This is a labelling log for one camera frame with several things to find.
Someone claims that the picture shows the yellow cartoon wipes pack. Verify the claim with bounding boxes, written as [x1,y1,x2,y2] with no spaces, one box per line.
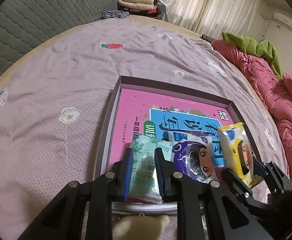
[218,122,261,188]

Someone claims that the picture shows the green floral tissue pack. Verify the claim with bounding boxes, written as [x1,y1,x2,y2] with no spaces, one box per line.
[128,134,173,204]

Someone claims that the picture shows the purple cartoon wipes pack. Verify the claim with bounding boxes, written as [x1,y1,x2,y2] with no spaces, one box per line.
[168,130,217,183]

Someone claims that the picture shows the cream teddy bear purple dress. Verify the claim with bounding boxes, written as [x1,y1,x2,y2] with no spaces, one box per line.
[112,213,170,240]

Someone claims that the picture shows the pink and blue book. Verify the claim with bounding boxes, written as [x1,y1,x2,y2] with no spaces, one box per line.
[107,88,233,168]

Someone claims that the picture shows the pink quilted comforter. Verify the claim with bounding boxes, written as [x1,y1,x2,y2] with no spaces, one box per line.
[212,40,292,176]

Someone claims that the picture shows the dark shallow cardboard box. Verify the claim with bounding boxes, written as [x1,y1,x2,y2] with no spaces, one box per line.
[93,75,265,215]

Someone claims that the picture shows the purple patterned bed sheet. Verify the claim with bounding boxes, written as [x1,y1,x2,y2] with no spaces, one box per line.
[0,19,287,239]

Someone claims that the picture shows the green garment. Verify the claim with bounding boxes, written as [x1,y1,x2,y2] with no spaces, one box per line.
[222,32,283,80]

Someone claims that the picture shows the white air conditioner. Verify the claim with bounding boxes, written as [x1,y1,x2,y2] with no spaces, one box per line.
[274,11,292,31]

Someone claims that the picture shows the dark patterned cloth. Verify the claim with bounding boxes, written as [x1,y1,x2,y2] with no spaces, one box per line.
[100,10,129,20]

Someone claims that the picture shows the white striped curtain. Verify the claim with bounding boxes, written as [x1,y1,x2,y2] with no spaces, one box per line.
[159,0,261,39]

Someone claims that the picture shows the stack of folded clothes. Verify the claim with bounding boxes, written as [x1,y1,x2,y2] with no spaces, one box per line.
[117,0,162,20]

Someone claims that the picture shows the grey quilted headboard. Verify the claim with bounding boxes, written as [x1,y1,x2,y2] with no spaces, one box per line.
[0,0,117,76]

